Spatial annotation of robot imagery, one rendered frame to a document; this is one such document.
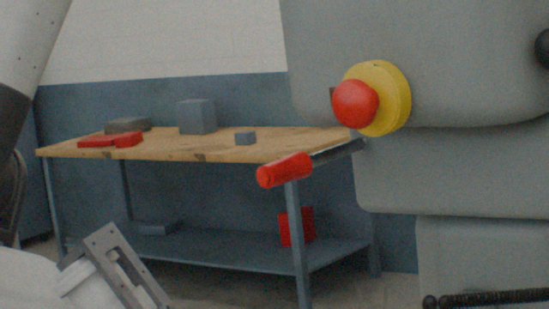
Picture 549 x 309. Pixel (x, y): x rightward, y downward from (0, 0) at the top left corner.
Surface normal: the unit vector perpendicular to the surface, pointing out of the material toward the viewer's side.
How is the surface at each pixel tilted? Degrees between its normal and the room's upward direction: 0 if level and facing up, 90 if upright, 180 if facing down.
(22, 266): 58
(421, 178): 90
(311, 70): 90
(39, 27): 100
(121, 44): 90
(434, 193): 90
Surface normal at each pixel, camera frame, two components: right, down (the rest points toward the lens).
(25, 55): 0.76, 0.18
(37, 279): 0.73, -0.57
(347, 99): -0.63, 0.13
